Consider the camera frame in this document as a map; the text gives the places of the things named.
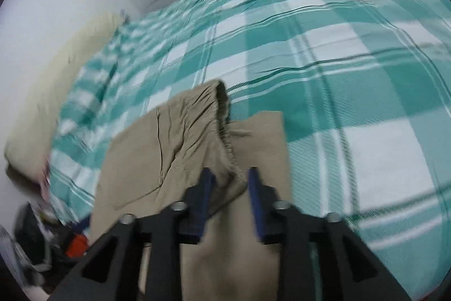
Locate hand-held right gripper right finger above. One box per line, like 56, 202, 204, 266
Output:
248, 168, 413, 301

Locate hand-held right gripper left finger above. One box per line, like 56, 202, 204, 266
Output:
46, 168, 215, 301

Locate beige pants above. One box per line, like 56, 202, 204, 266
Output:
88, 79, 293, 301

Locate orange object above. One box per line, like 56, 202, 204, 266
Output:
66, 234, 88, 258

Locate green white plaid bedsheet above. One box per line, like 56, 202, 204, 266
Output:
47, 0, 451, 300

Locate dark floor clutter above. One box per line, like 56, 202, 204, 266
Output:
14, 202, 92, 291

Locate cream pillow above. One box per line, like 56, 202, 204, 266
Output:
3, 12, 127, 182

